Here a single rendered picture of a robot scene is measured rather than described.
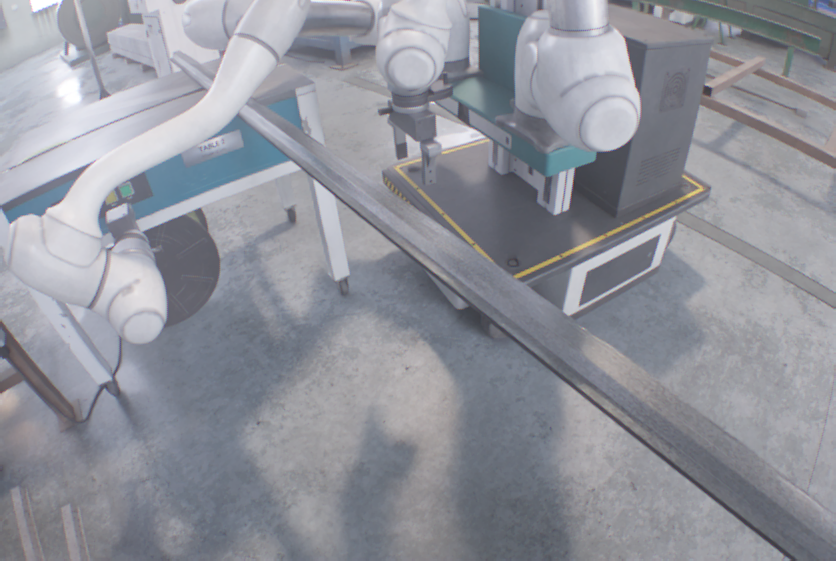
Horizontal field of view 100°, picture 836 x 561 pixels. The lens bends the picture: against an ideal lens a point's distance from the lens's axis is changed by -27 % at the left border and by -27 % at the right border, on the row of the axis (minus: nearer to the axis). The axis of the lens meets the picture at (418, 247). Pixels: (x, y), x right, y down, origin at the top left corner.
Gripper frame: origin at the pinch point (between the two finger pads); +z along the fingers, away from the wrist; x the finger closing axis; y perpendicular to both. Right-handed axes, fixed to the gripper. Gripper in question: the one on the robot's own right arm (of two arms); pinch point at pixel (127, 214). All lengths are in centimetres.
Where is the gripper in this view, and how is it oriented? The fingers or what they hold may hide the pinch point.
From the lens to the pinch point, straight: 109.2
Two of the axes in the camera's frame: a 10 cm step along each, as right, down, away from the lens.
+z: -5.3, -5.2, 6.7
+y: 8.5, -3.9, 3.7
